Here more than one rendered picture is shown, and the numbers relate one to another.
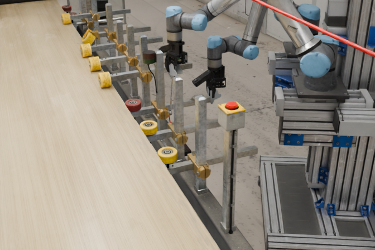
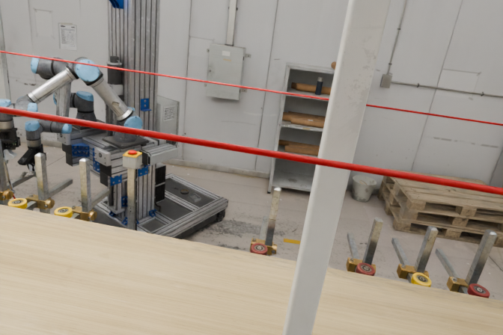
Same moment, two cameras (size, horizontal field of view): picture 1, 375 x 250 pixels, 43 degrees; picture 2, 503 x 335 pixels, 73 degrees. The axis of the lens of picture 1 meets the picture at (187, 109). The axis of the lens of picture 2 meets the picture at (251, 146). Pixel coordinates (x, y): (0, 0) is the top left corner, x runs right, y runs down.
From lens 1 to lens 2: 0.99 m
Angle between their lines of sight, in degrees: 58
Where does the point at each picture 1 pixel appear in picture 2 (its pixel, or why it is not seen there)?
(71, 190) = (18, 268)
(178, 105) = (43, 176)
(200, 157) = (88, 205)
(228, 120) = (136, 161)
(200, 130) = (87, 184)
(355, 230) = (154, 226)
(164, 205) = (108, 236)
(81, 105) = not seen: outside the picture
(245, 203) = not seen: hidden behind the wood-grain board
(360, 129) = (160, 158)
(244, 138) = not seen: hidden behind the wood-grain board
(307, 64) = (130, 124)
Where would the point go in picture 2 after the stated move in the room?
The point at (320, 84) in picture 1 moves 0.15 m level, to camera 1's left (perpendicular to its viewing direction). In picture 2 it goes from (130, 137) to (111, 142)
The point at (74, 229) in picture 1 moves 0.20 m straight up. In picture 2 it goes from (66, 283) to (62, 238)
